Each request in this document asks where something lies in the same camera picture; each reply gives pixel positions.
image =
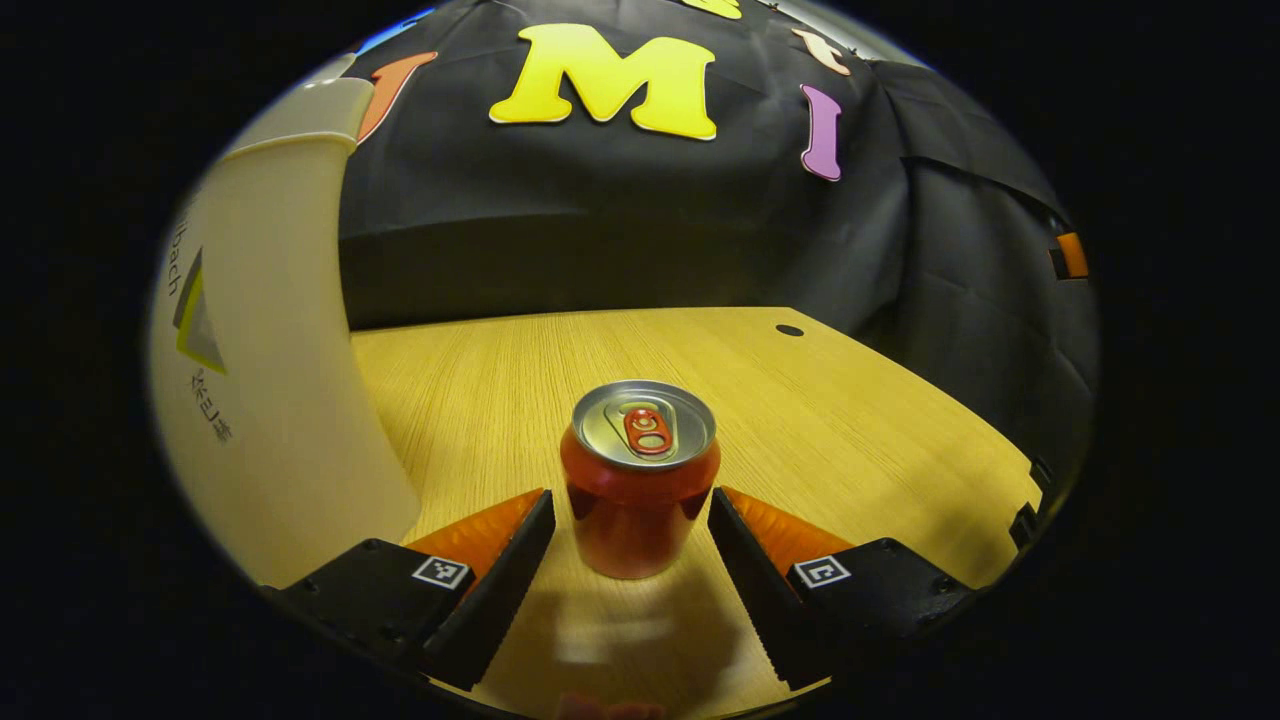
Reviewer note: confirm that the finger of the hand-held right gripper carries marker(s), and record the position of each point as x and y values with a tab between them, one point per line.
1072	255

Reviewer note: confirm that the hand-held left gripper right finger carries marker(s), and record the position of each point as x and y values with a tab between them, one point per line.
750	580

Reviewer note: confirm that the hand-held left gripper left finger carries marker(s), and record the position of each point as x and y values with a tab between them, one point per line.
510	580

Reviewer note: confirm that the red pop can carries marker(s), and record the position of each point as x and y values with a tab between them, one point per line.
640	500

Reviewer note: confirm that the wooden desktop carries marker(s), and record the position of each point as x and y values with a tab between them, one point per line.
850	430

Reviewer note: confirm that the black backdrop cloth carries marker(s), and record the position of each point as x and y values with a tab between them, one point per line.
650	200

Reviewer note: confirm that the small black desk bracket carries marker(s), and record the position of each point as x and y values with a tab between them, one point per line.
1023	525

